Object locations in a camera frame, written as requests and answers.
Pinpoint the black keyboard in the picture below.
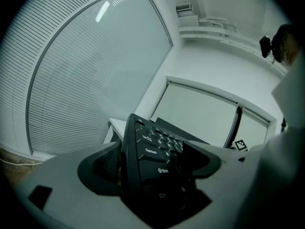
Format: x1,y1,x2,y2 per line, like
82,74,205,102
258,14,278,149
120,113,213,227

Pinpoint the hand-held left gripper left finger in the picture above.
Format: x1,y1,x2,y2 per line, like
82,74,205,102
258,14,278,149
14,141,153,229

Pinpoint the person's white shirt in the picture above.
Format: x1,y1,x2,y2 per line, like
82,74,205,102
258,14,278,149
258,52,305,229

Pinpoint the window with white roller blind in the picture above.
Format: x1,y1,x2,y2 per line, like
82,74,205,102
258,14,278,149
150,80,239,149

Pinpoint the white ceiling cable tray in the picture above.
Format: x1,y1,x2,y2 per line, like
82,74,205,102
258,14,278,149
177,18,286,77

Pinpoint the white desk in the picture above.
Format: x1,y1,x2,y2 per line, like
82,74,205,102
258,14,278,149
102,117,129,144

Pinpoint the black head-mounted camera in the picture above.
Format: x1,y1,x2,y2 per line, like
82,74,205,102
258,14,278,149
259,35,274,58

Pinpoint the narrow window with roller blind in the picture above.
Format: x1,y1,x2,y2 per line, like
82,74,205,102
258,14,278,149
232,106,272,150

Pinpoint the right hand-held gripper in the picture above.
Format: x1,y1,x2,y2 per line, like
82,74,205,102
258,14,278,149
229,139,250,152

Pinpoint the large window with slatted blinds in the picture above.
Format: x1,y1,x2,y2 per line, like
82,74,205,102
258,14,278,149
1,0,174,157

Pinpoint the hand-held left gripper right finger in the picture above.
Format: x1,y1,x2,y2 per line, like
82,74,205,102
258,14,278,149
157,139,264,229

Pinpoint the white floor cable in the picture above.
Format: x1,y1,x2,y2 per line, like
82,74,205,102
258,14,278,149
0,157,42,167

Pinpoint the white air conditioner unit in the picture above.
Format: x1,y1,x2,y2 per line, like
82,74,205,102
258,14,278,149
175,3,199,27

